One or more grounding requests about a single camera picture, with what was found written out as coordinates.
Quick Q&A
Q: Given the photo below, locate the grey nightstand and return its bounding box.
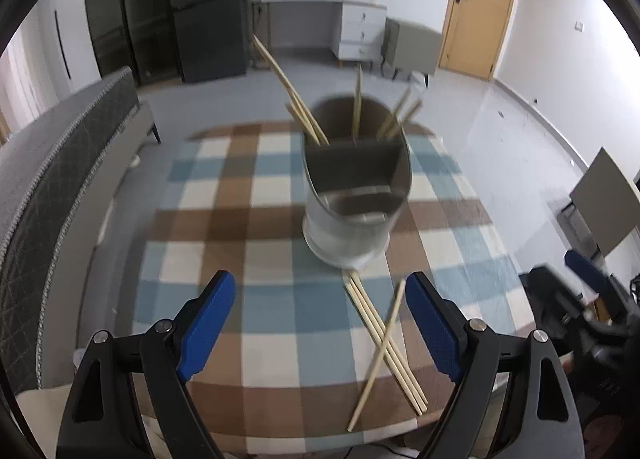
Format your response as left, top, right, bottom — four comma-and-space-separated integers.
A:
381, 19, 444, 86

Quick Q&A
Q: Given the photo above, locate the grey refrigerator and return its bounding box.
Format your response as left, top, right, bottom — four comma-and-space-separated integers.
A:
167, 0, 249, 85

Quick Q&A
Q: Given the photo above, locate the cream cloth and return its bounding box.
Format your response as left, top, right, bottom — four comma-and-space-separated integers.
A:
14, 385, 168, 459

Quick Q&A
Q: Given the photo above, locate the yellow wooden door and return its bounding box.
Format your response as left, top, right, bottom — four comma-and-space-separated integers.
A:
438, 0, 522, 82

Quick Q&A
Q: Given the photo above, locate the plaid tablecloth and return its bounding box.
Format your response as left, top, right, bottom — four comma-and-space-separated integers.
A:
132, 121, 534, 455

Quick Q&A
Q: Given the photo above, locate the dark glass wardrobe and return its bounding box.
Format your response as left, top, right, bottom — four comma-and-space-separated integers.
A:
82, 0, 183, 88

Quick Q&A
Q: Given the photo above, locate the wooden chopstick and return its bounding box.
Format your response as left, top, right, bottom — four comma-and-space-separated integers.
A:
347, 279, 407, 433
350, 271, 430, 410
251, 34, 329, 146
256, 48, 324, 146
286, 104, 321, 144
377, 87, 412, 138
342, 273, 424, 415
385, 101, 424, 140
352, 68, 364, 138

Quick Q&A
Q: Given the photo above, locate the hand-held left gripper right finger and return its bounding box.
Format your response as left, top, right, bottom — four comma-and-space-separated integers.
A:
405, 271, 586, 459

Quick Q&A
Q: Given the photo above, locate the grey board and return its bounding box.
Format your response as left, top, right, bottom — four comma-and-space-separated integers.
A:
569, 147, 640, 258

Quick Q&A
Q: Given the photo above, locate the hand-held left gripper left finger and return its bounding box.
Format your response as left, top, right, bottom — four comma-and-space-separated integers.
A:
55, 270, 237, 459

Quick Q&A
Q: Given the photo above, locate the white dressing table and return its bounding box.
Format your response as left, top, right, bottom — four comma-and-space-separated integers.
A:
247, 0, 389, 62

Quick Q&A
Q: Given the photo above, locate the grey bench sofa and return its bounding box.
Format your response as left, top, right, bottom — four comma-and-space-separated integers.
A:
0, 66, 162, 390

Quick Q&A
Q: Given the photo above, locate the metal utensil holder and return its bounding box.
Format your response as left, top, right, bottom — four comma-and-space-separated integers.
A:
302, 96, 414, 270

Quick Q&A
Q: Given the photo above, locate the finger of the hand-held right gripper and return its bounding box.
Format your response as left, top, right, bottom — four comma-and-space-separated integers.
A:
564, 249, 620, 302

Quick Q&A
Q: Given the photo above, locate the white wardrobe with black handle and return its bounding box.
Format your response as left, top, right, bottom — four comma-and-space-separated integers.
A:
37, 0, 102, 86

